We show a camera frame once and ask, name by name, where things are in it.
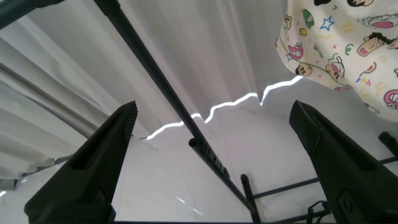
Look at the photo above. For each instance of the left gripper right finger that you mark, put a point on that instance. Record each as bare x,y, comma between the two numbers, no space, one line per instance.
348,174

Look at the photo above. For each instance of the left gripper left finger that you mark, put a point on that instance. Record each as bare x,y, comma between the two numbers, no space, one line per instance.
93,161

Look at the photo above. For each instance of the cream printed garment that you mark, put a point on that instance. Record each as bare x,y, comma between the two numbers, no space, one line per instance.
342,37

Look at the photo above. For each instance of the black clothes rack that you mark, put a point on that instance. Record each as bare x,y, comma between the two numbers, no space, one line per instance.
149,65

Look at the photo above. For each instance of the white curtain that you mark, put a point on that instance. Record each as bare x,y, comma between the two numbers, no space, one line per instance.
31,149
202,46

